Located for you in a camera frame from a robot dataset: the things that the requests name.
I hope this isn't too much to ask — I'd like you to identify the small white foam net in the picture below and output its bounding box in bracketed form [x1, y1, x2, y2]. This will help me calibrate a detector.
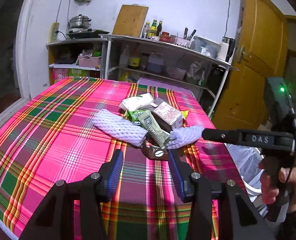
[166, 125, 205, 150]

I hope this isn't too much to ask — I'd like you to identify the yellow snack wrapper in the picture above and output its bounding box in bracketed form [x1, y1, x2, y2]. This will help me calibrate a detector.
[181, 111, 189, 120]

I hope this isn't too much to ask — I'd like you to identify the red white juice carton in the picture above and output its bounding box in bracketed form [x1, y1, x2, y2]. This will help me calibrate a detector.
[152, 102, 183, 132]

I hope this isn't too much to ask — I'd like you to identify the green striped sachet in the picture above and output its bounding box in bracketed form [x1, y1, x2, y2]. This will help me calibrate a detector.
[138, 109, 170, 149]

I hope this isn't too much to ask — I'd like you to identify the long white foam net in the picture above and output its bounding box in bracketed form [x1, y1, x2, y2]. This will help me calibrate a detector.
[92, 109, 148, 147]

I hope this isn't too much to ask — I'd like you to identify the green pea snack bag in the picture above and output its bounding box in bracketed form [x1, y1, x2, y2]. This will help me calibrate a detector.
[123, 109, 146, 122]

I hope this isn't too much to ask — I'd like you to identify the white paper packet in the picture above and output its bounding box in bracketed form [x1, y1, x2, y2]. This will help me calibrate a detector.
[119, 93, 154, 112]

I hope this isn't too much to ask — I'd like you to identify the white round trash bin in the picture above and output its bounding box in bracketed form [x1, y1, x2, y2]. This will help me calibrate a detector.
[226, 144, 268, 217]

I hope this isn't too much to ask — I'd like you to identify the person's right hand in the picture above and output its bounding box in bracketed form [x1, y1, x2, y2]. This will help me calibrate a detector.
[259, 160, 296, 213]

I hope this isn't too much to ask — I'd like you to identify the pink plaid tablecloth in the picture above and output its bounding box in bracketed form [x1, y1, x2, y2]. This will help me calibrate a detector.
[0, 76, 246, 240]

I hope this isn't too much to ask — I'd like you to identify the pink lid storage box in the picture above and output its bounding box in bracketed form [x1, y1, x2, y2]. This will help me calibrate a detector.
[136, 77, 194, 96]

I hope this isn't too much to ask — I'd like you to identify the clear storage container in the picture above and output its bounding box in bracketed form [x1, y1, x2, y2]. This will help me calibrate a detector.
[190, 36, 220, 59]

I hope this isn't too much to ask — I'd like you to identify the white electric kettle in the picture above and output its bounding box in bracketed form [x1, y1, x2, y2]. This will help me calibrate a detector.
[216, 36, 235, 63]

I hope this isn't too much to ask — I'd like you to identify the yellow wooden door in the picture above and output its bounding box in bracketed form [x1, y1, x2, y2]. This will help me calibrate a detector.
[212, 0, 288, 130]

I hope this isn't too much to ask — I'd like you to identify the purple liquid jug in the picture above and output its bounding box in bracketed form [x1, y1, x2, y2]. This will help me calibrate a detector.
[146, 52, 164, 74]

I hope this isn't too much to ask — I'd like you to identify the red lidded jar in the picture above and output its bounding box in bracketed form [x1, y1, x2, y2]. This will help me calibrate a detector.
[159, 31, 171, 43]

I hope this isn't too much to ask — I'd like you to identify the white metal shelf rack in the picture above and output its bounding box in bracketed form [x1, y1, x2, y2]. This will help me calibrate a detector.
[102, 35, 234, 118]

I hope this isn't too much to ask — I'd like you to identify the dark soy sauce bottle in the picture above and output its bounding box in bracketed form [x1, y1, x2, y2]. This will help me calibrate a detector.
[156, 21, 163, 36]

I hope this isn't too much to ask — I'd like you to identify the green oil bottle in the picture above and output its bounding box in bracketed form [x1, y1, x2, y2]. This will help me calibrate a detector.
[147, 20, 157, 39]

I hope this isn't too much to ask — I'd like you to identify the wooden cutting board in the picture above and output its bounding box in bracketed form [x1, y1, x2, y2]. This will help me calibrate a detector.
[112, 5, 149, 37]

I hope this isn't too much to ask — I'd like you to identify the pink plastic basket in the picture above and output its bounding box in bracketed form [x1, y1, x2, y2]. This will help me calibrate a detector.
[78, 55, 102, 68]

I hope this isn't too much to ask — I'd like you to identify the wooden side shelf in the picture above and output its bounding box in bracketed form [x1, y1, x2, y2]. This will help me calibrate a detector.
[46, 38, 108, 85]

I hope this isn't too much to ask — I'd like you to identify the black induction cooker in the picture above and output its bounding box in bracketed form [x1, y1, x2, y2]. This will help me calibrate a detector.
[66, 28, 109, 39]

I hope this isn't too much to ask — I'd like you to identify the steel steamer pot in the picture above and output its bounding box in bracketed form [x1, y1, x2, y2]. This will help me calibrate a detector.
[68, 14, 91, 29]

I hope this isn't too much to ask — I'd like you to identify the power strip on wall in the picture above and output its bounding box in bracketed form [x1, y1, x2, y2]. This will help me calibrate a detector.
[49, 22, 59, 42]

